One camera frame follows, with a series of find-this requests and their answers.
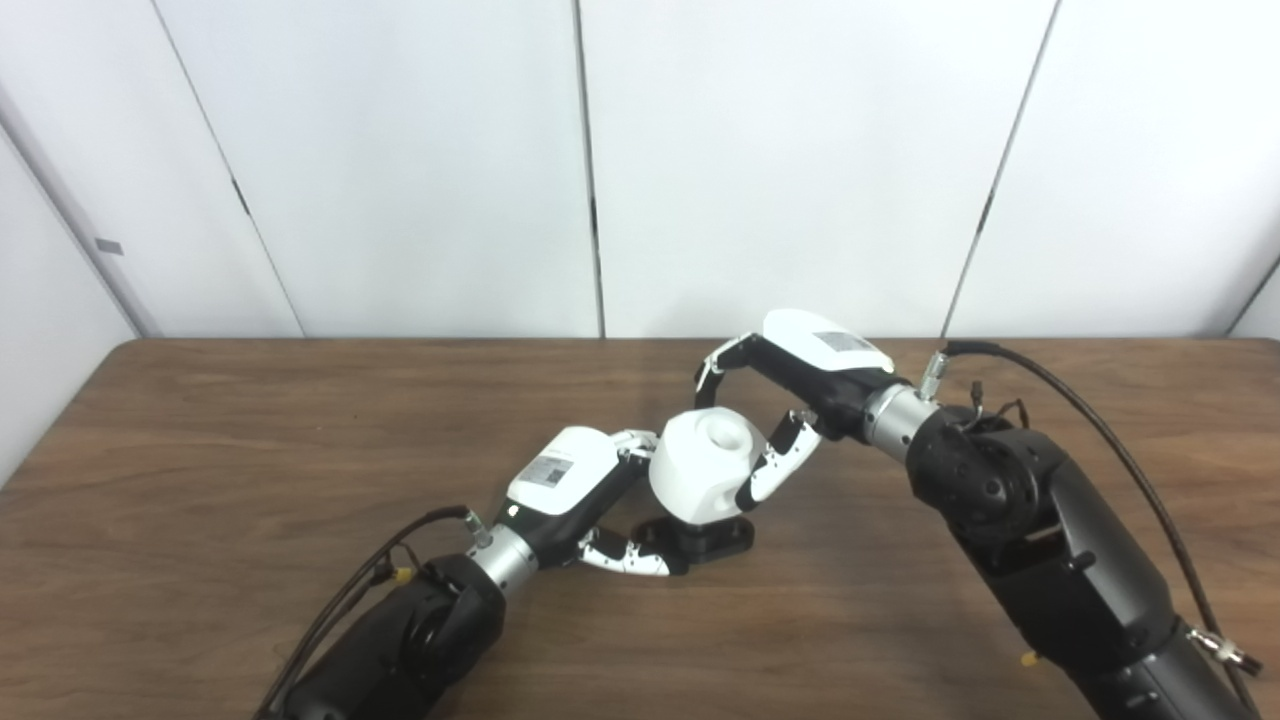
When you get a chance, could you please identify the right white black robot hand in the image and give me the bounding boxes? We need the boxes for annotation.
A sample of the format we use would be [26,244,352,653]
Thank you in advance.
[694,309,896,513]

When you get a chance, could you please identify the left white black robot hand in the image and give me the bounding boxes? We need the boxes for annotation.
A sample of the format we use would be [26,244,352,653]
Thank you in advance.
[505,427,673,579]

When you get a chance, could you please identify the round white plastic piece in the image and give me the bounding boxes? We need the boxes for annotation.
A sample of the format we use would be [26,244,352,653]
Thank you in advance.
[648,408,759,525]

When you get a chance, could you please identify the black plastic holder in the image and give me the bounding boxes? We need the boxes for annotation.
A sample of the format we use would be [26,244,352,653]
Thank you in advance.
[630,515,756,576]

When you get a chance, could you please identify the thick black left wrist cable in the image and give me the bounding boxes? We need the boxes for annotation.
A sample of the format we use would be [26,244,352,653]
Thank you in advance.
[255,505,493,720]

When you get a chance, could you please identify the thick black wrist cable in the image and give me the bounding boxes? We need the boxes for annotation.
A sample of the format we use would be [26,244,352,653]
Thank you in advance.
[255,505,493,720]
[918,340,1263,720]

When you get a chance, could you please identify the thin black wire with plug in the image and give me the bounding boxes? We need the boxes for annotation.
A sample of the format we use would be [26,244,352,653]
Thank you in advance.
[965,378,1031,431]

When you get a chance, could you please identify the thick black right wrist cable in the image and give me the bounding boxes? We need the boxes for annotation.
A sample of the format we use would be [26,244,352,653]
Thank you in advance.
[918,340,1263,720]

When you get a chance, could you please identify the thin wire with yellow plug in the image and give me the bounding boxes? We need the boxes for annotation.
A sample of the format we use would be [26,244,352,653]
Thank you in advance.
[365,545,416,591]

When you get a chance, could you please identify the silver forearm cable connector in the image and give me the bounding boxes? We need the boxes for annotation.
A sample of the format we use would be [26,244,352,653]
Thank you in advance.
[1188,624,1263,676]

